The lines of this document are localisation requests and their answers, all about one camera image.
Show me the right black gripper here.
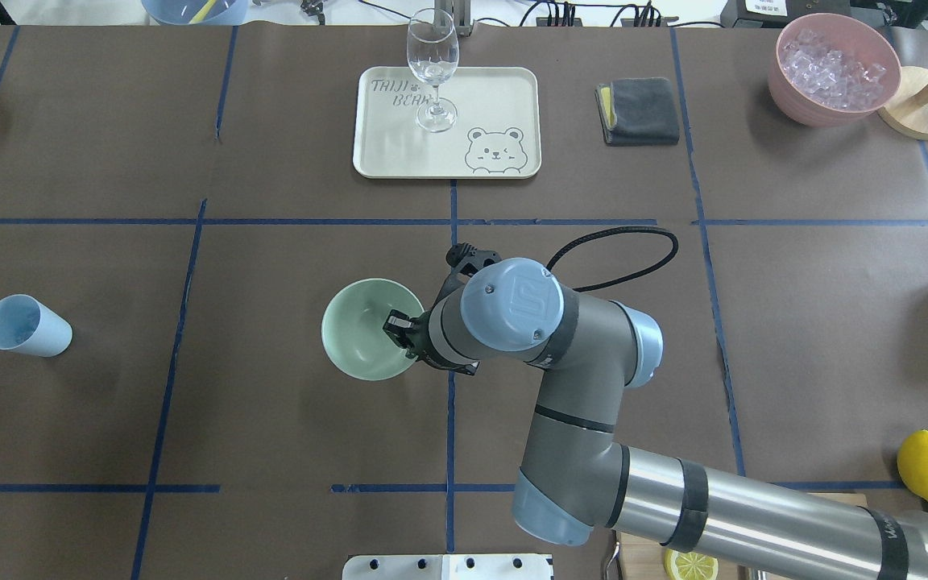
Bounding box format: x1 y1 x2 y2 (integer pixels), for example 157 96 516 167
383 311 479 377

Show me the pale green bowl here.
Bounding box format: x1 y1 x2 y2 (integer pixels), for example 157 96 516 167
321 278 424 381

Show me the light blue plastic cup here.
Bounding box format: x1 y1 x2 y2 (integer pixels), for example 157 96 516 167
0 294 73 358

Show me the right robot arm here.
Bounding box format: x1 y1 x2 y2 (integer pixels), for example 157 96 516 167
383 258 928 579

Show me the blue bowl background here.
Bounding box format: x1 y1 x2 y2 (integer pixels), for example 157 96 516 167
141 1 250 26

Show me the pink bowl of ice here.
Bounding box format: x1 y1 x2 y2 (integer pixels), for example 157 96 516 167
768 12 901 127

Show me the cream bear tray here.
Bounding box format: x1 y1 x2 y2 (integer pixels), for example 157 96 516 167
351 66 542 179

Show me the clear wine glass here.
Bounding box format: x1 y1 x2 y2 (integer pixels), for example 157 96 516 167
406 8 459 133

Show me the grey yellow folded cloth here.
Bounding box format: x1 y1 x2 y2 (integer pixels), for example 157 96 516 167
595 77 680 147

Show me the lemon half slice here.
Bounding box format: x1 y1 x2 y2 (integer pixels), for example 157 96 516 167
662 549 719 580

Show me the whole yellow lemon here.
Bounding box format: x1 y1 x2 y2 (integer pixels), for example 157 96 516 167
896 429 928 503

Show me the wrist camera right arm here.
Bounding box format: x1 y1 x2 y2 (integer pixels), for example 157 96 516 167
445 242 502 280

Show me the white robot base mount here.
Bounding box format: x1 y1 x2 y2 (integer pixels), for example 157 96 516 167
342 553 555 579

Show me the black braided cable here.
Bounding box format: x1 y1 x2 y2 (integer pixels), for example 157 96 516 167
545 227 680 293

